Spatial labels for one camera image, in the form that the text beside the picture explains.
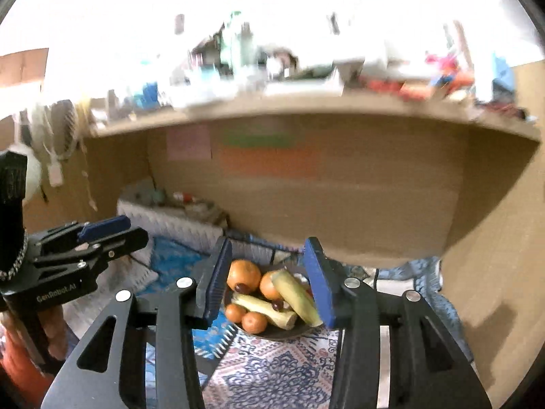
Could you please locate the yellow banana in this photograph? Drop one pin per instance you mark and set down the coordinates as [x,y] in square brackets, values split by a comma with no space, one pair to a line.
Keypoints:
[264,309]
[296,296]

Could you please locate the red white small packet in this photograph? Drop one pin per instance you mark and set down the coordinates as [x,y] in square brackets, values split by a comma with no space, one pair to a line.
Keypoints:
[184,197]

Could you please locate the dark brown round plate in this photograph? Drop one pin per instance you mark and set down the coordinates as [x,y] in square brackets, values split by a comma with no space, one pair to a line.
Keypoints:
[293,333]

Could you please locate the person's left hand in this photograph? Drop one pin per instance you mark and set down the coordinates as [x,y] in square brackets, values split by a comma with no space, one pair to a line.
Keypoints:
[53,328]

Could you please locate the wooden shelf unit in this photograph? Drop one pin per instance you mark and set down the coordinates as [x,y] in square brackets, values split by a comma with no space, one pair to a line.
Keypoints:
[362,204]

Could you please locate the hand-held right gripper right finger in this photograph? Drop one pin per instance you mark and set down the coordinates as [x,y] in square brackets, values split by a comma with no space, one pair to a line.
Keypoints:
[319,281]

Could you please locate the pink sticky note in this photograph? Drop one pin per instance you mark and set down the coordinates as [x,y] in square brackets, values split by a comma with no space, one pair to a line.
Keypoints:
[189,144]

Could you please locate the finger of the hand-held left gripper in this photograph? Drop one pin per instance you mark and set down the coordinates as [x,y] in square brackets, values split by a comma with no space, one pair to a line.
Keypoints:
[104,226]
[123,243]

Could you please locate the pile of red pink packets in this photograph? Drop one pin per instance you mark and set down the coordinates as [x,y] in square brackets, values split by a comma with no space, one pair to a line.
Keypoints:
[417,81]

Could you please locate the green sticky note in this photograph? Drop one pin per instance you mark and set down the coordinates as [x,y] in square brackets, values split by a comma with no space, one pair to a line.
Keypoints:
[257,139]

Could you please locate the zigzag patterned rolled cloth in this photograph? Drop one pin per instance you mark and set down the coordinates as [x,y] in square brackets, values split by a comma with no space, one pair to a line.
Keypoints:
[170,223]

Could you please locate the person's left forearm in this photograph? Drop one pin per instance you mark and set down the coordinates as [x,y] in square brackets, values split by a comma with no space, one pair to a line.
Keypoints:
[17,375]

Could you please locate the small orange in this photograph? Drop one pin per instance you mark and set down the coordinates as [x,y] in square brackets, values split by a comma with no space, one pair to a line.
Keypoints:
[235,313]
[254,323]

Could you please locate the dark red date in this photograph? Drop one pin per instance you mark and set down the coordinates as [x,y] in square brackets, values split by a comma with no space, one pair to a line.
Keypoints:
[243,288]
[278,305]

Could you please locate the grey plush item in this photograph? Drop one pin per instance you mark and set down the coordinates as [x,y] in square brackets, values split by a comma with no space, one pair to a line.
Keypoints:
[151,196]

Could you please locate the blue box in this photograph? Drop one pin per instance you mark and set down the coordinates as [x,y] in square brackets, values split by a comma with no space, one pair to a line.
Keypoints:
[504,74]

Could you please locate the white fluffy earmuff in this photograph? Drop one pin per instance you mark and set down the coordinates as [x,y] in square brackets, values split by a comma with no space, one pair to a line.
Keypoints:
[33,174]

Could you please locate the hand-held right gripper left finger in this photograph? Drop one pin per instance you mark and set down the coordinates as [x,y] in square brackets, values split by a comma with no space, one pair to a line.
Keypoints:
[216,283]

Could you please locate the white charger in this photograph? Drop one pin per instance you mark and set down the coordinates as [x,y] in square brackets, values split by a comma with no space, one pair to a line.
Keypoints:
[55,174]

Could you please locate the large orange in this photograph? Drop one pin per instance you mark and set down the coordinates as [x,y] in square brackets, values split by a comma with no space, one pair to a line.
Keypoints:
[243,275]
[269,286]

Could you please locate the orange sticky note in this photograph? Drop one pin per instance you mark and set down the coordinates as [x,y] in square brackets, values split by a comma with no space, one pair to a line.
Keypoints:
[268,162]

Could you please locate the blue patterned cloth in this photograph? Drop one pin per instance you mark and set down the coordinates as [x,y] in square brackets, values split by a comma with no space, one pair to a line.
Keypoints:
[264,377]

